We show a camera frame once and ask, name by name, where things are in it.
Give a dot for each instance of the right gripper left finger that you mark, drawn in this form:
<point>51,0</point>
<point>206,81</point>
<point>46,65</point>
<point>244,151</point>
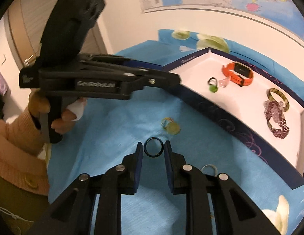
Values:
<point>93,203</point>

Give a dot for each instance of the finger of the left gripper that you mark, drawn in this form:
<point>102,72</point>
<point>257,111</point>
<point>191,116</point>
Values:
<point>158,79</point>
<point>141,64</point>

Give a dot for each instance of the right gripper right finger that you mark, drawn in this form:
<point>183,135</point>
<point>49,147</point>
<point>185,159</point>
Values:
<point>214,204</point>

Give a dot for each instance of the orange smart watch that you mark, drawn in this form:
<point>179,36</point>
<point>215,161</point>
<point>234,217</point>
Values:
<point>238,73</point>

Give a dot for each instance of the left hand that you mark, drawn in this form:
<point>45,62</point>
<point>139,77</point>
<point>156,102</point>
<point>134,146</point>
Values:
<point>39,105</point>

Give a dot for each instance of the wooden door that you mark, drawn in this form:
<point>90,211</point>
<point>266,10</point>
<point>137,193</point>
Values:
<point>27,29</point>

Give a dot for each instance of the blue floral bedsheet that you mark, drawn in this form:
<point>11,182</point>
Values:
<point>111,129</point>

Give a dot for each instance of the dark blue tray box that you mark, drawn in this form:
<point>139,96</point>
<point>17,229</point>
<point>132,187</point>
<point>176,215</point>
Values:
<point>240,110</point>

